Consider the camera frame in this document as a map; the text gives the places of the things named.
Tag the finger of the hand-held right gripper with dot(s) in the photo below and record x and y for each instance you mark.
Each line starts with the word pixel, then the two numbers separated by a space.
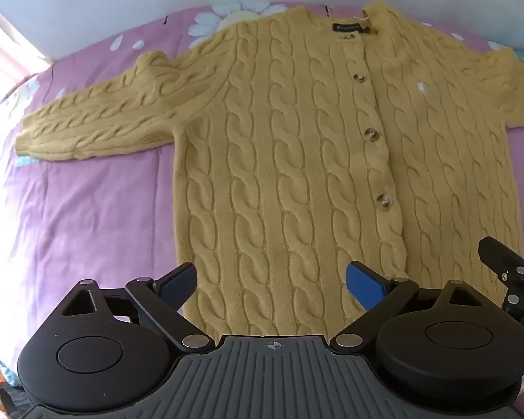
pixel 500 255

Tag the pink floral bed sheet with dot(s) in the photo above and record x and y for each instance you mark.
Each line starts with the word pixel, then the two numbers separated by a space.
pixel 91 209

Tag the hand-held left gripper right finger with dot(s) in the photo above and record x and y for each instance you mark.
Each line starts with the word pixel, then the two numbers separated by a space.
pixel 364 286

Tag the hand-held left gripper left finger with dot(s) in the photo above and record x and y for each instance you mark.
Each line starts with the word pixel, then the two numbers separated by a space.
pixel 179 283

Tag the bright window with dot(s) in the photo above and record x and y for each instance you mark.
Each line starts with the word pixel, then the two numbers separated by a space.
pixel 2 48

